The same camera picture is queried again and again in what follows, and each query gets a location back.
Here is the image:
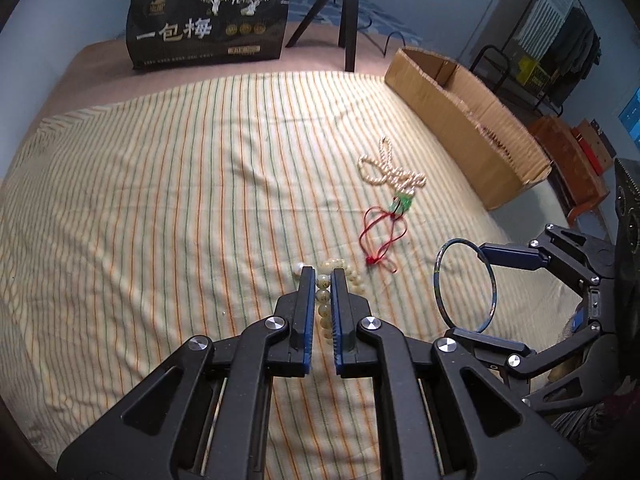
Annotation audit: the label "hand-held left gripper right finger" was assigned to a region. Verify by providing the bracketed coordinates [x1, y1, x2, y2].
[330, 267, 587, 480]

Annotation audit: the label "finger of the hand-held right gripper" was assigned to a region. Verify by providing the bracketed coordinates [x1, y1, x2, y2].
[444, 321, 621, 385]
[477, 223, 617, 287]

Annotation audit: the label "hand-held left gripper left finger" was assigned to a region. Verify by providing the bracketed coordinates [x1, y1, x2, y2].
[57, 266, 321, 480]

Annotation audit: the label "pale bead bracelet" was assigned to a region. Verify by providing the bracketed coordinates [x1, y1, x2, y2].
[292, 258, 368, 347]

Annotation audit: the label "blue bangle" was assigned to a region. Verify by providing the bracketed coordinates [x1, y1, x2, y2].
[433, 238, 499, 335]

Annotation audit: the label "brown wooden bench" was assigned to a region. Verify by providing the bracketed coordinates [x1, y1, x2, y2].
[529, 115, 615, 228]

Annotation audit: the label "red box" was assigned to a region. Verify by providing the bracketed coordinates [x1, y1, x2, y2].
[570, 120, 615, 177]

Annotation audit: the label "cardboard box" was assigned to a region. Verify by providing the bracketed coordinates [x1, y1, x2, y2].
[383, 46, 554, 212]

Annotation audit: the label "yellow crate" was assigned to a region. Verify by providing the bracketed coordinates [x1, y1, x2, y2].
[516, 55, 552, 87]

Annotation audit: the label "striped bed sheet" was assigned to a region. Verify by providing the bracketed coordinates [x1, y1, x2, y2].
[0, 72, 587, 480]

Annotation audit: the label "black chair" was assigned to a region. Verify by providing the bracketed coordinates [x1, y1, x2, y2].
[469, 45, 512, 92]

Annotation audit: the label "dark hanging clothes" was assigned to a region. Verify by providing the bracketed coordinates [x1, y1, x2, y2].
[542, 7, 602, 105]

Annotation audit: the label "black tripod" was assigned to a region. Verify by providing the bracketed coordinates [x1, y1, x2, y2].
[284, 0, 367, 74]

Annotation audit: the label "black printed bag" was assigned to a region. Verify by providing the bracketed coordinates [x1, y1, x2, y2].
[125, 0, 292, 74]

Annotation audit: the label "pink mattress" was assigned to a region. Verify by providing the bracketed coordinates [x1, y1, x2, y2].
[60, 30, 401, 111]

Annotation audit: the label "red cord green pendant necklace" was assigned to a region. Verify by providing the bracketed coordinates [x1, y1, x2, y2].
[360, 193, 414, 274]

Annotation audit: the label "pearl necklace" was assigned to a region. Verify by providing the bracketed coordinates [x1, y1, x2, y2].
[357, 135, 428, 197]

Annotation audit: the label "blue wall poster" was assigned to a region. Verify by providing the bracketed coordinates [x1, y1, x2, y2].
[617, 87, 640, 147]

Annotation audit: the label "black cable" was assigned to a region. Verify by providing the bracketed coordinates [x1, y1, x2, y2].
[384, 32, 422, 57]

